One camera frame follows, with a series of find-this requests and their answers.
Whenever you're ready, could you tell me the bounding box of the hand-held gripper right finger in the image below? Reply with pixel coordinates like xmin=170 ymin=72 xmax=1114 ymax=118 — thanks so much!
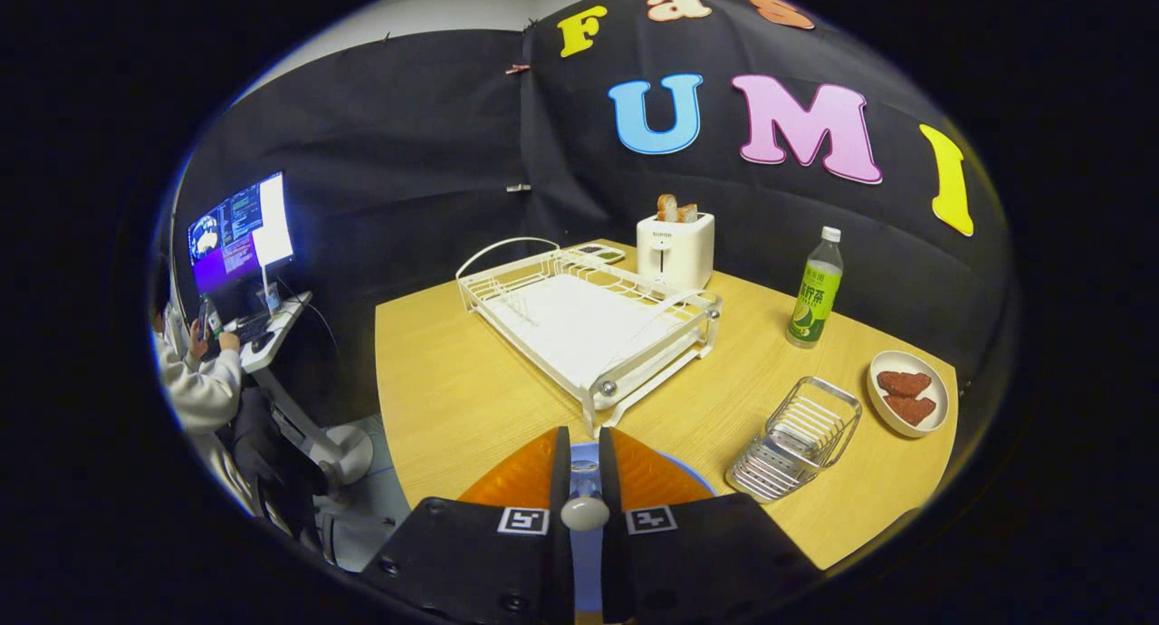
xmin=598 ymin=426 xmax=820 ymax=625

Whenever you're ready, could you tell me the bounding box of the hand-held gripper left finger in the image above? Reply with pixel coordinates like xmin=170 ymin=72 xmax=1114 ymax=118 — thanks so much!
xmin=362 ymin=426 xmax=576 ymax=625

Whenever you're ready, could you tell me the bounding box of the blue plate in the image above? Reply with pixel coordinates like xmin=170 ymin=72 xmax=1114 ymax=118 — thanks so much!
xmin=569 ymin=441 xmax=718 ymax=613

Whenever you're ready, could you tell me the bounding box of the metal spoon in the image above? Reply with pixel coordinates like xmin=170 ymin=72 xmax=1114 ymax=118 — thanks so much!
xmin=560 ymin=459 xmax=611 ymax=533

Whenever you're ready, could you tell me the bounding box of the silver wire basket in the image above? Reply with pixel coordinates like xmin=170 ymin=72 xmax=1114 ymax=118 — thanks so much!
xmin=725 ymin=376 xmax=863 ymax=503

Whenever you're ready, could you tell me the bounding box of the white wire dish rack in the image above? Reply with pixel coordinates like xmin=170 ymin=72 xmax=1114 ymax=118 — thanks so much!
xmin=455 ymin=236 xmax=723 ymax=438

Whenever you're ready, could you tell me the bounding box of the small white oval dish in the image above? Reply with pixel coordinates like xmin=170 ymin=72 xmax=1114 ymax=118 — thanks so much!
xmin=867 ymin=351 xmax=950 ymax=439

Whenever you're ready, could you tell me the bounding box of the office chair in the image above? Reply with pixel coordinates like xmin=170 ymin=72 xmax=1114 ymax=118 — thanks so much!
xmin=206 ymin=430 xmax=340 ymax=567

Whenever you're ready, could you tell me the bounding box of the white standing desk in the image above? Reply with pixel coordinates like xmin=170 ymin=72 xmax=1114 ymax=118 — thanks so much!
xmin=213 ymin=290 xmax=374 ymax=488

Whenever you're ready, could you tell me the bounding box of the white toaster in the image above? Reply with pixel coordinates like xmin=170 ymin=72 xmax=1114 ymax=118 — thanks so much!
xmin=636 ymin=212 xmax=715 ymax=291

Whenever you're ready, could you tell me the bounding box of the green label drink bottle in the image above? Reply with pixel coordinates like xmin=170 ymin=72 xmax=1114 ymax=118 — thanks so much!
xmin=786 ymin=226 xmax=845 ymax=350

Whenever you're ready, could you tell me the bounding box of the red meat piece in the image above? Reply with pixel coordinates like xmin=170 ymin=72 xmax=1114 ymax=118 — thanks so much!
xmin=884 ymin=394 xmax=937 ymax=427
xmin=876 ymin=370 xmax=933 ymax=398

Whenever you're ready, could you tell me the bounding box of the black backdrop cloth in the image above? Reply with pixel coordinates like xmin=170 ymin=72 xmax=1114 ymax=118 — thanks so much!
xmin=172 ymin=0 xmax=1015 ymax=427

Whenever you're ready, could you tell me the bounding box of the computer monitor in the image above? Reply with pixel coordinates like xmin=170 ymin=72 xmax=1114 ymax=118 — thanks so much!
xmin=187 ymin=171 xmax=295 ymax=295

